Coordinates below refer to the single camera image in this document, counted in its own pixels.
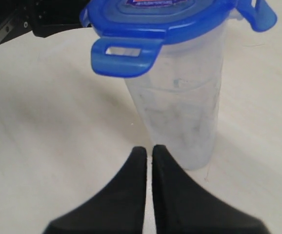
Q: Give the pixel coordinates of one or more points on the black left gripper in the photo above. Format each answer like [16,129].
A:
[42,17]

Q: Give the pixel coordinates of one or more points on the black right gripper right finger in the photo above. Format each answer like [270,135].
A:
[182,206]

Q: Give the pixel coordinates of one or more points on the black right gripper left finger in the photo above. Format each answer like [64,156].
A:
[117,209]

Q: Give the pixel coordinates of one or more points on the blue plastic snap lid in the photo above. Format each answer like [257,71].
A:
[132,32]

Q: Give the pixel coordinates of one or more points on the clear tall plastic container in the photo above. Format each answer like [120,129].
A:
[178,98]

